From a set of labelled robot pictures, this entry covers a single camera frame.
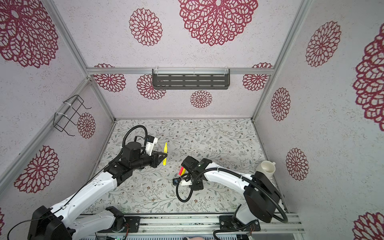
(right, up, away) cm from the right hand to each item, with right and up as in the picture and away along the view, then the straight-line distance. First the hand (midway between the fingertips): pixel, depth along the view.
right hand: (191, 180), depth 83 cm
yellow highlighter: (-13, +17, -6) cm, 22 cm away
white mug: (+45, +5, +6) cm, 46 cm away
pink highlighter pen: (-7, +3, +10) cm, 12 cm away
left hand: (-14, +14, -5) cm, 20 cm away
